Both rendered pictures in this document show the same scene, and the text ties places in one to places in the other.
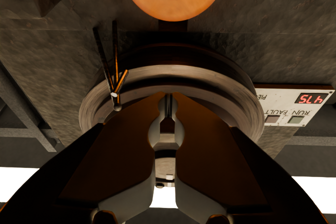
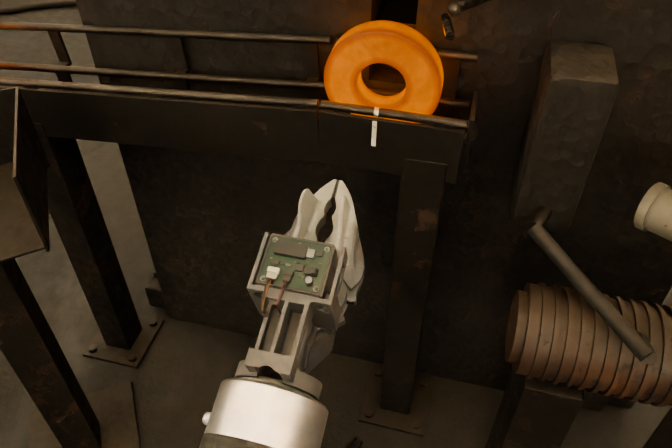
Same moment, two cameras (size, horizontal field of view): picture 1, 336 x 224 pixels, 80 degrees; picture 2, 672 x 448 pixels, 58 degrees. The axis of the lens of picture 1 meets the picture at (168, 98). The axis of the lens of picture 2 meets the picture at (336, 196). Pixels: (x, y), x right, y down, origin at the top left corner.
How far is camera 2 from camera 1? 0.62 m
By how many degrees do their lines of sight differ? 89
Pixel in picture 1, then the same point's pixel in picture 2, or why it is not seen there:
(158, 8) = (400, 50)
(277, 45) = not seen: outside the picture
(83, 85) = not seen: outside the picture
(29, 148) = not seen: outside the picture
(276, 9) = not seen: outside the picture
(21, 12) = (570, 89)
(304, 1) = not seen: outside the picture
